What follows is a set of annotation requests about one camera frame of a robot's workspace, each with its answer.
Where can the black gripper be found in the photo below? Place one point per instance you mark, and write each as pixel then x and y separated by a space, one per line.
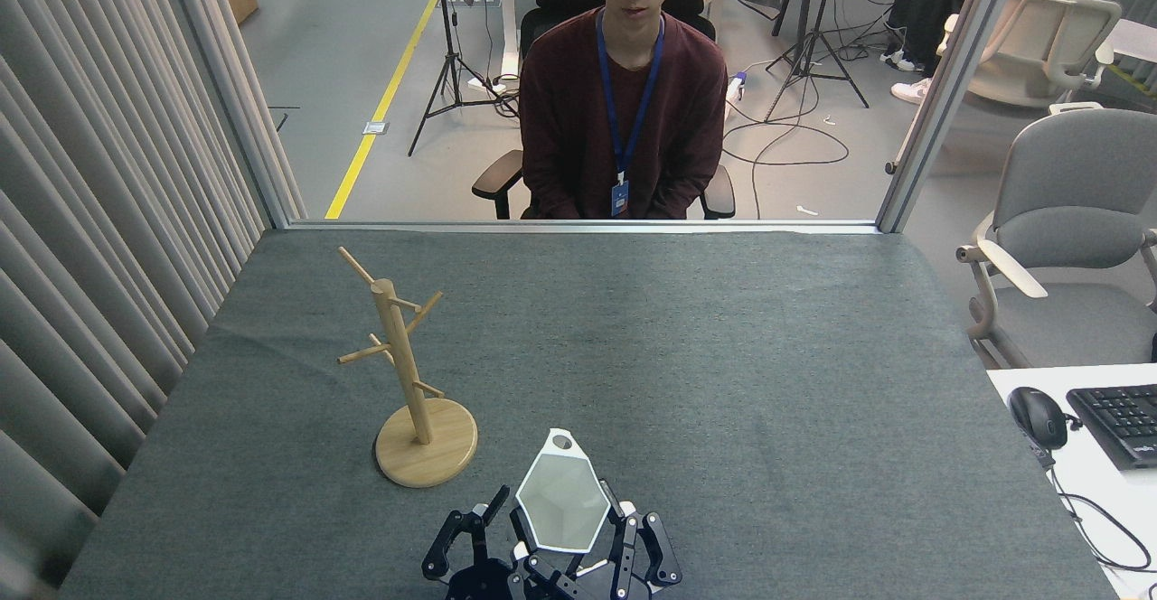
pixel 601 586
pixel 482 582

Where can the white hexagonal cup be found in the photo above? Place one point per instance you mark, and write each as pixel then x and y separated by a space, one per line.
pixel 560 501

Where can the wooden cup rack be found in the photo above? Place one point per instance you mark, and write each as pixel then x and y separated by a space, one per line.
pixel 425 455

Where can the grey felt table cover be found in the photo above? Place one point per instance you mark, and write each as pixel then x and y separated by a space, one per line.
pixel 723 356

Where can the floor outlet box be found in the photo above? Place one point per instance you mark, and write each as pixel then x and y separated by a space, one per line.
pixel 375 127

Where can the seated person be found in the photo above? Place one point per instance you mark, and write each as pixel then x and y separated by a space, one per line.
pixel 578 103

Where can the black computer mouse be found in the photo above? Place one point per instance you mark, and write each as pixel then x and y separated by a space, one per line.
pixel 1038 417

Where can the beige curtain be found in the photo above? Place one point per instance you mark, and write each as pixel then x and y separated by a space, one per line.
pixel 90 220

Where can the black tripod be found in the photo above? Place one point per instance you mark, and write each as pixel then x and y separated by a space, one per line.
pixel 449 49
pixel 816 31

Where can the white power strip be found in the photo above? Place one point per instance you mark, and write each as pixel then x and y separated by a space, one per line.
pixel 737 87

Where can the white desk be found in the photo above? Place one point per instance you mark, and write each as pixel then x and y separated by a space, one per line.
pixel 1098 510

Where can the black keyboard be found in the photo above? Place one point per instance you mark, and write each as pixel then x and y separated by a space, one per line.
pixel 1121 419

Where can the grey office chair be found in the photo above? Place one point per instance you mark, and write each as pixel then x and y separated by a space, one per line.
pixel 1076 175

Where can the standing person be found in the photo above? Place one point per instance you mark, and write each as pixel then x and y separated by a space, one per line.
pixel 931 4

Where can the beige office chair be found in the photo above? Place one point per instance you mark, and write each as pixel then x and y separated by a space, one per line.
pixel 1021 67

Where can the silver table edge rail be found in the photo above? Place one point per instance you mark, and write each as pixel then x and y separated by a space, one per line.
pixel 587 226

